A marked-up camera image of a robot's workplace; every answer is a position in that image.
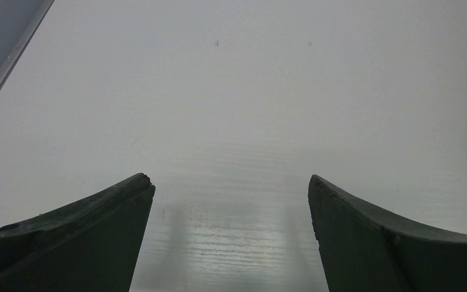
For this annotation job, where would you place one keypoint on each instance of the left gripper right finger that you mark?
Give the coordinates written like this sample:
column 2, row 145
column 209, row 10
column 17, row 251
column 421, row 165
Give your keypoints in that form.
column 364, row 247

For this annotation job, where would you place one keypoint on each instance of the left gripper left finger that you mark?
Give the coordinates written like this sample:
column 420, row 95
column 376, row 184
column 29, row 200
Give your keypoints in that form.
column 91, row 244

